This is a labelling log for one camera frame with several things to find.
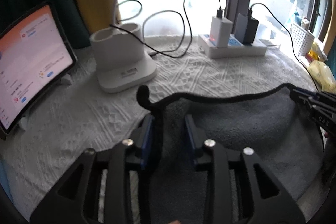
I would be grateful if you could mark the white desk lamp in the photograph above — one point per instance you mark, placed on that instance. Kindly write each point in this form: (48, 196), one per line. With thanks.
(121, 59)

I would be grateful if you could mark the white charger adapter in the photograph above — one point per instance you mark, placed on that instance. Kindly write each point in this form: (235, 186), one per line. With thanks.
(220, 31)

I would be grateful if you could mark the purple grey microfiber towel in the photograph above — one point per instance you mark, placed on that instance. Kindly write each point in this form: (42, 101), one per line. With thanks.
(171, 189)

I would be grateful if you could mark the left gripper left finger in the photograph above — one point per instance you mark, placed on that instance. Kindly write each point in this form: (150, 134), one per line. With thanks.
(75, 196)

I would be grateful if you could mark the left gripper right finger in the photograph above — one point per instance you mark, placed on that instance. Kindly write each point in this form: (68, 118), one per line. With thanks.
(240, 188)

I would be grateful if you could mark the white tablet stand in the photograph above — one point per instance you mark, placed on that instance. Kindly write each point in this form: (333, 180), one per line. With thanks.
(65, 80)

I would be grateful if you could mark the white power strip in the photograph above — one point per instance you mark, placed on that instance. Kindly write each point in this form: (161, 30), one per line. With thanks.
(234, 49)

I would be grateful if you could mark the black charger adapter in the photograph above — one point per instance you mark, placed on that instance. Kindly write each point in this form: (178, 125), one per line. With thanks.
(246, 28)

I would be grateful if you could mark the white textured tablecloth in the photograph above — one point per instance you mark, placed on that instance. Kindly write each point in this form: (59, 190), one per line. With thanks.
(69, 119)

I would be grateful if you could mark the white perforated basket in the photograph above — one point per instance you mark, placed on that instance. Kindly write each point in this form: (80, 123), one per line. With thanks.
(302, 39)

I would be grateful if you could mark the tablet with lit screen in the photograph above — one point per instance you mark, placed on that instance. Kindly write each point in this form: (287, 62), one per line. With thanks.
(35, 53)

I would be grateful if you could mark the yellow plastic snack bags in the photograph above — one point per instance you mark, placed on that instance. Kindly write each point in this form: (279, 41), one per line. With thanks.
(319, 70)

